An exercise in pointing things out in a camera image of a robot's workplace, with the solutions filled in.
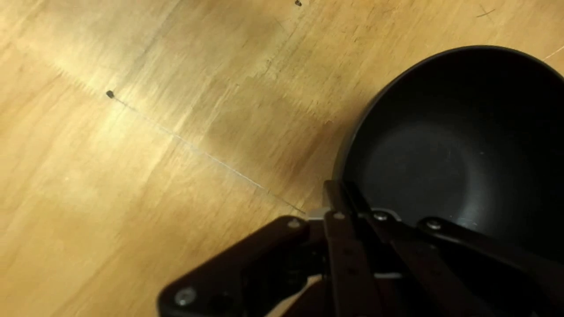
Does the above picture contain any black bowl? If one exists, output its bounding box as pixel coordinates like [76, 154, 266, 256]
[331, 43, 564, 265]

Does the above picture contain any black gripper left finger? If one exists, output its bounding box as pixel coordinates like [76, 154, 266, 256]
[157, 177, 377, 317]

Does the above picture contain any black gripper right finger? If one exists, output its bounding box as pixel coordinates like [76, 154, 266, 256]
[342, 186, 564, 317]

